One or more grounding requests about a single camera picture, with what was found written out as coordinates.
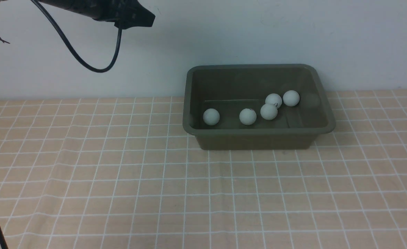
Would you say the plain white ping-pong ball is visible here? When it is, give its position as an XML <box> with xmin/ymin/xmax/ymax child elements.
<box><xmin>260</xmin><ymin>103</ymin><xmax>278</xmax><ymax>120</ymax></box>

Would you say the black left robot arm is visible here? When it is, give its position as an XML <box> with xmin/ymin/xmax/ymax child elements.
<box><xmin>39</xmin><ymin>0</ymin><xmax>156</xmax><ymax>30</ymax></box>

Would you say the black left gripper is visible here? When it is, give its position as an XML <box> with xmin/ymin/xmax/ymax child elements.
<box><xmin>89</xmin><ymin>0</ymin><xmax>156</xmax><ymax>29</ymax></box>

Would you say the olive green plastic bin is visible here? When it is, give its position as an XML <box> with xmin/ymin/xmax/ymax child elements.
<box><xmin>183</xmin><ymin>64</ymin><xmax>336</xmax><ymax>151</ymax></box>

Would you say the white ball with logo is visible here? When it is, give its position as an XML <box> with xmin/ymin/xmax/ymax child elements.
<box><xmin>239</xmin><ymin>108</ymin><xmax>257</xmax><ymax>126</ymax></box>

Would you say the black left camera cable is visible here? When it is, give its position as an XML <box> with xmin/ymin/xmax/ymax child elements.
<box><xmin>0</xmin><ymin>0</ymin><xmax>123</xmax><ymax>249</ymax></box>

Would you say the peach checkered tablecloth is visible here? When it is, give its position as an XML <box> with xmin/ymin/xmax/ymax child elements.
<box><xmin>0</xmin><ymin>90</ymin><xmax>407</xmax><ymax>249</ymax></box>

